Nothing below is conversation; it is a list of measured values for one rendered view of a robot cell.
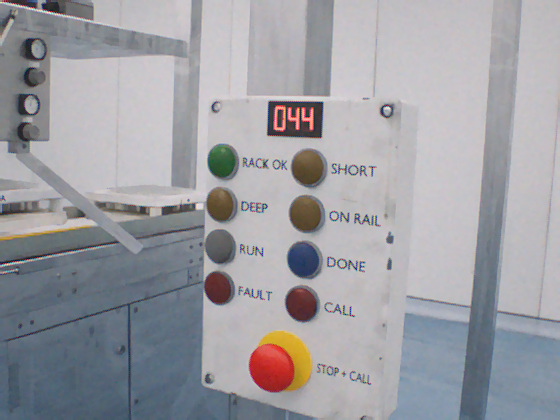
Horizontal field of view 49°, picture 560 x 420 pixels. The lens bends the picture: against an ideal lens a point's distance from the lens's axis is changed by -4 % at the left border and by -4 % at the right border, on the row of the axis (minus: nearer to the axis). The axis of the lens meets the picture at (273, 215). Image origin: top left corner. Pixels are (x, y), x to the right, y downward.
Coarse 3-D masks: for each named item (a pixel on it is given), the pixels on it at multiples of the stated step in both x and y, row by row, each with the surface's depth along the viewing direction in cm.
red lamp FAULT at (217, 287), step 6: (210, 276) 54; (216, 276) 54; (222, 276) 54; (210, 282) 54; (216, 282) 54; (222, 282) 54; (228, 282) 54; (204, 288) 55; (210, 288) 54; (216, 288) 54; (222, 288) 54; (228, 288) 54; (210, 294) 54; (216, 294) 54; (222, 294) 54; (228, 294) 54; (210, 300) 55; (216, 300) 54; (222, 300) 54
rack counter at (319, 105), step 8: (272, 104) 50; (280, 104) 50; (288, 104) 50; (296, 104) 49; (304, 104) 49; (312, 104) 49; (320, 104) 48; (272, 112) 50; (320, 112) 48; (272, 120) 51; (320, 120) 48; (272, 128) 51; (320, 128) 49; (288, 136) 50; (296, 136) 50; (304, 136) 49; (312, 136) 49; (320, 136) 49
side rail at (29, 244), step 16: (96, 224) 131; (128, 224) 138; (144, 224) 142; (160, 224) 147; (176, 224) 153; (16, 240) 112; (32, 240) 115; (48, 240) 118; (64, 240) 122; (80, 240) 126; (96, 240) 130; (0, 256) 109
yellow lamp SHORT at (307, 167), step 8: (304, 152) 49; (312, 152) 49; (296, 160) 49; (304, 160) 49; (312, 160) 48; (320, 160) 48; (296, 168) 49; (304, 168) 49; (312, 168) 49; (320, 168) 48; (296, 176) 49; (304, 176) 49; (312, 176) 49; (320, 176) 49; (304, 184) 49
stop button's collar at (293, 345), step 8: (264, 336) 53; (272, 336) 52; (280, 336) 52; (288, 336) 52; (296, 336) 51; (280, 344) 52; (288, 344) 52; (296, 344) 51; (304, 344) 51; (288, 352) 52; (296, 352) 51; (304, 352) 51; (296, 360) 51; (304, 360) 51; (296, 368) 51; (304, 368) 51; (312, 368) 51; (336, 368) 50; (296, 376) 52; (304, 376) 51; (360, 376) 49; (368, 376) 49; (296, 384) 52; (304, 384) 51
